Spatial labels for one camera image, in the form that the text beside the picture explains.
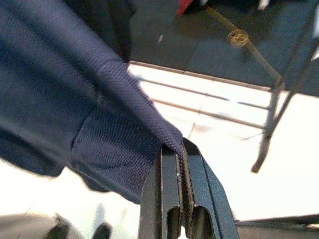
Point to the navy blue knit garment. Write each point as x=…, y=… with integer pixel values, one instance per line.
x=62, y=87

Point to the red cloth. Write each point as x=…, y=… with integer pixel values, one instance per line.
x=189, y=7

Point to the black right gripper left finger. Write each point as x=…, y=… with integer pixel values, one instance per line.
x=159, y=199

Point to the black metal clothes rack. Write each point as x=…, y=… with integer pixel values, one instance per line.
x=272, y=99

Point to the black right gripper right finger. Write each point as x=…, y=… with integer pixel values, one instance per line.
x=207, y=199

